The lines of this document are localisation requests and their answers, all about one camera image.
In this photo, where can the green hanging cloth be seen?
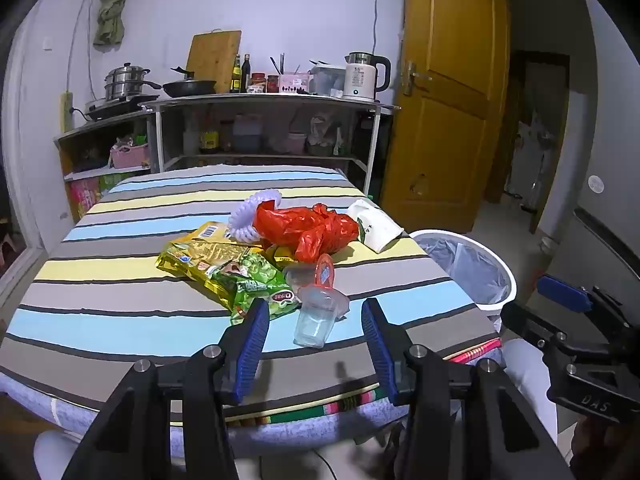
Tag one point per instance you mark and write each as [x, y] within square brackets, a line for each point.
[111, 10]

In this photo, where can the colourful striped mat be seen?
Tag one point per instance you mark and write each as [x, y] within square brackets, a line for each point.
[345, 402]

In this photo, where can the clear plastic cup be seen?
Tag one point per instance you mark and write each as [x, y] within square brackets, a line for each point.
[312, 320]

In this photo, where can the translucent bin liner bag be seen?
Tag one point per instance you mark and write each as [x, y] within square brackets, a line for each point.
[465, 265]

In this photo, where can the white waste bin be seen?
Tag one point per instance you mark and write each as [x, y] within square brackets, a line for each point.
[502, 280]

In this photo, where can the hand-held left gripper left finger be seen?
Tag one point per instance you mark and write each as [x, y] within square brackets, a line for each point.
[252, 345]

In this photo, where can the clear plastic container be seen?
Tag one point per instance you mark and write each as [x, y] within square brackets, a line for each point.
[325, 80]

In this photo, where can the metal kitchen rack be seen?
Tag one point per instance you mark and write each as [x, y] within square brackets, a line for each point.
[270, 101]

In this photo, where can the striped bed sheet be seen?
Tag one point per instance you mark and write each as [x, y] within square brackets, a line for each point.
[125, 270]

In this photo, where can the steel steamer pot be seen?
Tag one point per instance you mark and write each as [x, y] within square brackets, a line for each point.
[125, 82]

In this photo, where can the yellow wooden door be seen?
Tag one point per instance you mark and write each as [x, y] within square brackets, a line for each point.
[450, 110]

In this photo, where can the person's right leg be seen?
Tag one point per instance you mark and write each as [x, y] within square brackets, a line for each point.
[530, 385]

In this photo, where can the black induction cooker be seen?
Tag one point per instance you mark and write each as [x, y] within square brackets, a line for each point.
[117, 106]

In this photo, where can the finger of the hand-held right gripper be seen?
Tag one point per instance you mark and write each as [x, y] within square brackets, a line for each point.
[530, 325]
[565, 292]

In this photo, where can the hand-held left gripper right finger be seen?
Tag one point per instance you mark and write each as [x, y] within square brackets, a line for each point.
[377, 345]

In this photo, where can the black frying pan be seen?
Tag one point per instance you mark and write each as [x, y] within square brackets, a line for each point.
[192, 88]

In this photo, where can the person's left leg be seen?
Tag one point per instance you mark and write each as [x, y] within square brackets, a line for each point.
[52, 455]

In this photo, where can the yellow-green power strip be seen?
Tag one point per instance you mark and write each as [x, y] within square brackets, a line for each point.
[66, 110]

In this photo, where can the grey jerry can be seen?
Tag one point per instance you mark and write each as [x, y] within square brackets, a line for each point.
[247, 134]

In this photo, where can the white foam fruit net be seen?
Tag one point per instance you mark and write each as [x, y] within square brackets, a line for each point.
[237, 222]

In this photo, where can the white electric kettle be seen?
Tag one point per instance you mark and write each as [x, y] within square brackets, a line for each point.
[357, 80]

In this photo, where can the pink plastic basket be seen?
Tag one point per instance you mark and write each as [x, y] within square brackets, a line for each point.
[130, 156]

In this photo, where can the red plastic bag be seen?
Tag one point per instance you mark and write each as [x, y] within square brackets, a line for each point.
[300, 227]

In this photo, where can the green snack packet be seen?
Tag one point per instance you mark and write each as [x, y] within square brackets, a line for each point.
[260, 272]

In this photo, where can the cooking oil bottle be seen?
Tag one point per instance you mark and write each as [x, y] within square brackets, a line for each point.
[209, 137]

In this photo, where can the red sauce jar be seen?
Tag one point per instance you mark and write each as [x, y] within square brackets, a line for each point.
[258, 82]
[272, 84]

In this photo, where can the green glass bottle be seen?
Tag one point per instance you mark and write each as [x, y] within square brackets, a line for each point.
[235, 77]

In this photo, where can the person's leg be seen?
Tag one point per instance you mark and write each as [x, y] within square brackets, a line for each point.
[530, 385]
[52, 455]

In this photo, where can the row of snack packs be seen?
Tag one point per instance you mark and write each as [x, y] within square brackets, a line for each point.
[90, 195]

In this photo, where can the grey side shelf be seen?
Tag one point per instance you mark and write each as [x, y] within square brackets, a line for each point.
[100, 127]

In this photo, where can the orange-lidded jelly cup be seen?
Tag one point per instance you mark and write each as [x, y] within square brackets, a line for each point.
[324, 270]

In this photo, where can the pink chopstick holder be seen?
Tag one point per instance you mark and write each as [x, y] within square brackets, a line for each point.
[294, 84]

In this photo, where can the crumpled plastic bags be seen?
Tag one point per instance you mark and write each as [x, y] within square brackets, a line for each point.
[320, 135]

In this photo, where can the white paper bag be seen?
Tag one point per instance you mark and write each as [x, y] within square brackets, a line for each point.
[377, 227]

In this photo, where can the yellow snack packet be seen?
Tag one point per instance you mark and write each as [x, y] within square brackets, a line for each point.
[205, 255]

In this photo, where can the wooden cutting board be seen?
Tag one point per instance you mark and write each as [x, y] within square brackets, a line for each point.
[212, 57]

